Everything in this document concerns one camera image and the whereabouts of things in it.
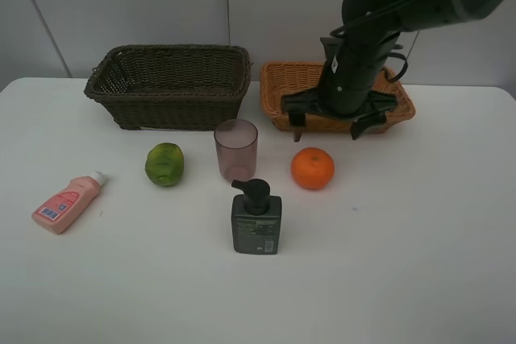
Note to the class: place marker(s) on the dark green pump bottle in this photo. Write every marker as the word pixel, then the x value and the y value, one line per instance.
pixel 255 218

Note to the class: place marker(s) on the green lime fruit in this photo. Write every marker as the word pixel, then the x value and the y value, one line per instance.
pixel 165 165

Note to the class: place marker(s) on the dark brown wicker basket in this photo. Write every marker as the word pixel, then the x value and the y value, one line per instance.
pixel 181 87

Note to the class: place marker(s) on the pink lotion bottle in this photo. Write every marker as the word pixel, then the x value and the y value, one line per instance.
pixel 59 212

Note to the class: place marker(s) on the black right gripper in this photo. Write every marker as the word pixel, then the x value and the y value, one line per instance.
pixel 345 86

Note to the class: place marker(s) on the translucent purple plastic cup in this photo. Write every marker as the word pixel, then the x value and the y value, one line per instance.
pixel 236 147

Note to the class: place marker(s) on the orange mandarin fruit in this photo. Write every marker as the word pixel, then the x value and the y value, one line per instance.
pixel 312 168

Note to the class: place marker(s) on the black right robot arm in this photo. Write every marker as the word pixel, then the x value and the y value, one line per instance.
pixel 369 20

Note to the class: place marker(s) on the light orange wicker basket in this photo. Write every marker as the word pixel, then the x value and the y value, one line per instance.
pixel 278 78

